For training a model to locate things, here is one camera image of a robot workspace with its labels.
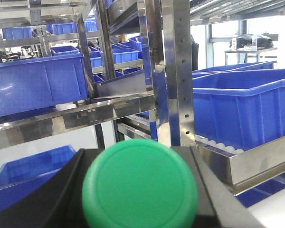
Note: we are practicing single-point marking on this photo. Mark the large blue bin lower left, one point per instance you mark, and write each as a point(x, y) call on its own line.
point(21, 177)

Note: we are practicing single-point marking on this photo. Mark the large blue bin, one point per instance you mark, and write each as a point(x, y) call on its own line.
point(242, 109)
point(21, 177)
point(36, 83)

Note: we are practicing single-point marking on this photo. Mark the stainless steel rack frame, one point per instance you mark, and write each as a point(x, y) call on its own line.
point(171, 100)

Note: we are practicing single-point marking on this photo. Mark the green push button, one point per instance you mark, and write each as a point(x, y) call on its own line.
point(139, 184)

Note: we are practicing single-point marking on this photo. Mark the large blue bin upper left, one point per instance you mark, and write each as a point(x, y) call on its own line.
point(36, 83)

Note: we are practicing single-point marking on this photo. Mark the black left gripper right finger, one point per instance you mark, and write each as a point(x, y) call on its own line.
point(217, 206)

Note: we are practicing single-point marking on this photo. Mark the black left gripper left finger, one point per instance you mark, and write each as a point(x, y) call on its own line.
point(58, 202)

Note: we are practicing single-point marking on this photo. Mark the large blue bin right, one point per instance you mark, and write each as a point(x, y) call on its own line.
point(242, 109)

